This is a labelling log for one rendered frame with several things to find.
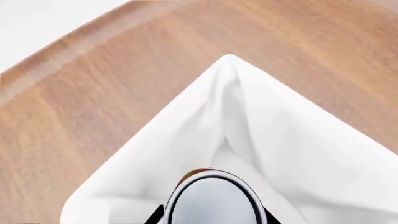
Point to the white tablecloth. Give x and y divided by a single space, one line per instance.
280 149

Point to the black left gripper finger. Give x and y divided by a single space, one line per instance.
156 216

